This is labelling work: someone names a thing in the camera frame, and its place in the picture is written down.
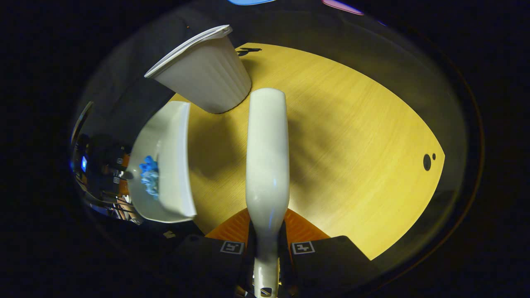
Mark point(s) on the white plastic dustpan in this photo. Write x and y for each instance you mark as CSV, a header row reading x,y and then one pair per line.
x,y
174,165

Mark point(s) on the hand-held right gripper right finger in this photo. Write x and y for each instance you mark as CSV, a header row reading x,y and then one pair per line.
x,y
327,265

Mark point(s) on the small black clip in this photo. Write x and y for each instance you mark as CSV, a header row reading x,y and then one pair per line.
x,y
247,51

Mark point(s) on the small white broom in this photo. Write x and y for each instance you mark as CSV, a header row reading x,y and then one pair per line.
x,y
267,157

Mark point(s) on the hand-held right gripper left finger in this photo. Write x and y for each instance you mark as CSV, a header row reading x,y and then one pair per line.
x,y
207,260

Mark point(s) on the light blue paper trash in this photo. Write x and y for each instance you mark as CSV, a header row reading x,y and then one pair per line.
x,y
151,186

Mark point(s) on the grey plastic garbage bin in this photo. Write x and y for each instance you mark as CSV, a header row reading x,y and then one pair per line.
x,y
207,74

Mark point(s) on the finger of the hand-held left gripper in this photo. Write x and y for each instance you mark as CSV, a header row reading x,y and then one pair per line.
x,y
126,209
124,160

